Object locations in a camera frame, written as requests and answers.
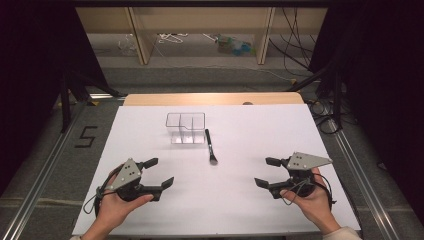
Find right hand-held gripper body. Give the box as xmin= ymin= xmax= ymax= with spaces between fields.
xmin=269 ymin=152 xmax=334 ymax=200

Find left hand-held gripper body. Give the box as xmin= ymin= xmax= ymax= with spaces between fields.
xmin=107 ymin=158 xmax=162 ymax=202

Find clear acrylic organizer box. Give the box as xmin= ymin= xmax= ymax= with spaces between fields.
xmin=165 ymin=112 xmax=207 ymax=145

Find person's left hand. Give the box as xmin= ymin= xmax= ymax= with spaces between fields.
xmin=96 ymin=164 xmax=155 ymax=231

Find person's right hand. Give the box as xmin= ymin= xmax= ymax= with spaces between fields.
xmin=279 ymin=168 xmax=341 ymax=233

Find white paper sheet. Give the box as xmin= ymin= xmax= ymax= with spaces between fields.
xmin=72 ymin=103 xmax=362 ymax=236

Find black metal stand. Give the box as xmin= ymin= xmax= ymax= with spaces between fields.
xmin=59 ymin=69 xmax=123 ymax=134
xmin=285 ymin=59 xmax=345 ymax=132

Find wooden table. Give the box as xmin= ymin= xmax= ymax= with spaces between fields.
xmin=123 ymin=92 xmax=305 ymax=107

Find black curtain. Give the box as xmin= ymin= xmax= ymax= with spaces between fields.
xmin=0 ymin=0 xmax=110 ymax=198
xmin=309 ymin=0 xmax=424 ymax=218

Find clear plastic bag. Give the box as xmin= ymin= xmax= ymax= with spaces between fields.
xmin=117 ymin=34 xmax=138 ymax=56

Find colourful plastic bag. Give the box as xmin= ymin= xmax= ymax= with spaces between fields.
xmin=214 ymin=34 xmax=257 ymax=57

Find wooden shelf unit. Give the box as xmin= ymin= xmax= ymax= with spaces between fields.
xmin=75 ymin=7 xmax=328 ymax=66

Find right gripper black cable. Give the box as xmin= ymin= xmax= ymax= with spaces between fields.
xmin=285 ymin=172 xmax=338 ymax=212

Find black floor cables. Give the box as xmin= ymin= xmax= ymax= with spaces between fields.
xmin=307 ymin=97 xmax=345 ymax=136

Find aluminium rail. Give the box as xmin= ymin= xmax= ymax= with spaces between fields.
xmin=0 ymin=93 xmax=126 ymax=240
xmin=327 ymin=118 xmax=402 ymax=240

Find hanging black cables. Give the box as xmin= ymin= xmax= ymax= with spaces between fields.
xmin=268 ymin=7 xmax=318 ymax=78

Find white cord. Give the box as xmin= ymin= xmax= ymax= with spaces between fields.
xmin=157 ymin=32 xmax=189 ymax=45

